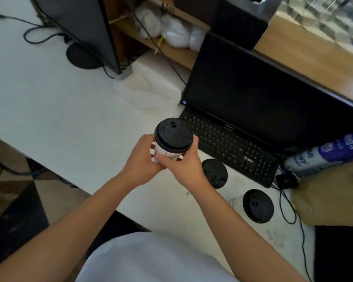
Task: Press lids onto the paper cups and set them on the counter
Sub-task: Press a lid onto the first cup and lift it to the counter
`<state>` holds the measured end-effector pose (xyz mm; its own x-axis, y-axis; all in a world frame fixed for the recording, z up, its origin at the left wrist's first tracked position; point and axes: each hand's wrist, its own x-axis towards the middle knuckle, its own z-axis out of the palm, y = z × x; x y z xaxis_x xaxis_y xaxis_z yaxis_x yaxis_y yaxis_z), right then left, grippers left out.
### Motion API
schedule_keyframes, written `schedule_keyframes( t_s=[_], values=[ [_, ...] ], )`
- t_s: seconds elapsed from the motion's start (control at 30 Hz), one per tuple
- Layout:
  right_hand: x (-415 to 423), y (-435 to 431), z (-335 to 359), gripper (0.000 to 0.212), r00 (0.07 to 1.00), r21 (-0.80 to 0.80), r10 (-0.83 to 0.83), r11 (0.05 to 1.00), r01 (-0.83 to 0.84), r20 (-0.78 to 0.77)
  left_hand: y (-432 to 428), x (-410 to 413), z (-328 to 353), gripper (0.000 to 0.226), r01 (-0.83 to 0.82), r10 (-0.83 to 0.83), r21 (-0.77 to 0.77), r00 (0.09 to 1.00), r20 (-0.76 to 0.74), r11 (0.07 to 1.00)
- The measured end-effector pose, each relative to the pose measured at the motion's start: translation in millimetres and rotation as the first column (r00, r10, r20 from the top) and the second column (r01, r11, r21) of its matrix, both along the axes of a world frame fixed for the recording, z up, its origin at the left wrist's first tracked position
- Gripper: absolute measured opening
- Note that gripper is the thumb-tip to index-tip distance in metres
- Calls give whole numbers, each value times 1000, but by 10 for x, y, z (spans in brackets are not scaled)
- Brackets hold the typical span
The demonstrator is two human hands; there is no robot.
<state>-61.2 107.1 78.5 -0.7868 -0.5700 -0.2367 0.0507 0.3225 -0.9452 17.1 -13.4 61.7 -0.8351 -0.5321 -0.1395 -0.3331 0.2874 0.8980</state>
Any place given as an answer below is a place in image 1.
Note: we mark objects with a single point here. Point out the round black monitor base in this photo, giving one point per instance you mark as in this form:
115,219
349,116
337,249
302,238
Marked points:
82,58

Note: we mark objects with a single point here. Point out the black desktop monitor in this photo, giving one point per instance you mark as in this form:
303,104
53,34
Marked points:
261,93

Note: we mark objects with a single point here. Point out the person's right forearm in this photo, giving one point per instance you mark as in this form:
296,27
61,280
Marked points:
244,237

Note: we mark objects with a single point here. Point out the wooden shelf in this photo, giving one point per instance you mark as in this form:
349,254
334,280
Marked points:
179,55

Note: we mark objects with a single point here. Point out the black computer mouse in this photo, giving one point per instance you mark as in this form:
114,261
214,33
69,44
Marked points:
286,181

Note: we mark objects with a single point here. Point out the black keyboard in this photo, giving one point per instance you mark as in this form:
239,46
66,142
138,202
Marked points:
229,146

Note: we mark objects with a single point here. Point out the black computer case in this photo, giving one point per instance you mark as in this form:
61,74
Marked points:
341,255

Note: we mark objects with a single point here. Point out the black tissue box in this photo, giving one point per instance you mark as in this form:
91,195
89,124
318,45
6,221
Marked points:
241,26

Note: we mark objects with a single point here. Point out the blue white spray can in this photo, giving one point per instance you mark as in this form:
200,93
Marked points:
323,152

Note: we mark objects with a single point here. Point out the person's left hand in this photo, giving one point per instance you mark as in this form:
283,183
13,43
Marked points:
139,164

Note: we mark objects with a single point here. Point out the black slim monitor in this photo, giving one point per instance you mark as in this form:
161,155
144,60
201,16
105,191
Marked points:
82,26

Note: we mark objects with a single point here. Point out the person's right hand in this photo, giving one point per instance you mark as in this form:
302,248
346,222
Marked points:
185,170

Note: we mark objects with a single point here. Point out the person's white shirt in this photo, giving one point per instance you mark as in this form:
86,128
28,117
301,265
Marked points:
153,258

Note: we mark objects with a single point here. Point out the black plastic cup lid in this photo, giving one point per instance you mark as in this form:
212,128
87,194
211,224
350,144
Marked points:
173,135
259,206
215,173

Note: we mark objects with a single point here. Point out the yellow tie strip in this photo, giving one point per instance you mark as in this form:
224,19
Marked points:
159,44

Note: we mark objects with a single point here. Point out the person's black trousers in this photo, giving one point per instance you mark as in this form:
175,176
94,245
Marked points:
114,232

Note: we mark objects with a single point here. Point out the brown paper bag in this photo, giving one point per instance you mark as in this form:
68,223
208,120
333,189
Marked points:
329,193

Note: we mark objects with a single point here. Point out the white plastic bag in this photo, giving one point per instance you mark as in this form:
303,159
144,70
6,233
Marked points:
197,39
148,20
176,32

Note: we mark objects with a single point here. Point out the person's left forearm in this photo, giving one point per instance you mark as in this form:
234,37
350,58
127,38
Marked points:
70,232

